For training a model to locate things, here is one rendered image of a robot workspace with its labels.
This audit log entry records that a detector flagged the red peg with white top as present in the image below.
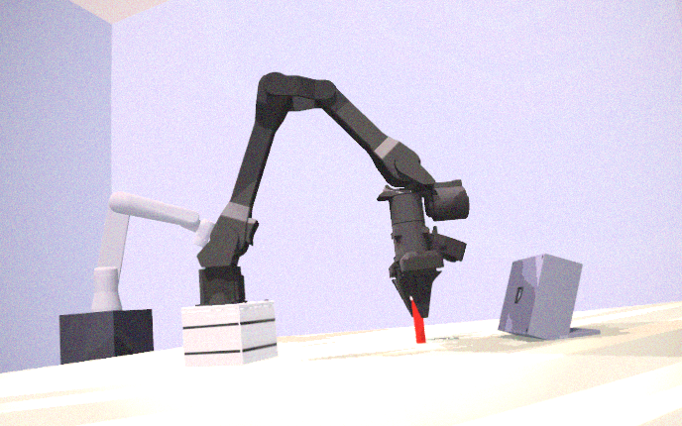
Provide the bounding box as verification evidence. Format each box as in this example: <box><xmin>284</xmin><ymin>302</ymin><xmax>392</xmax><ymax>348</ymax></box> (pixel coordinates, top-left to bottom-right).
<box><xmin>411</xmin><ymin>297</ymin><xmax>426</xmax><ymax>344</ymax></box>

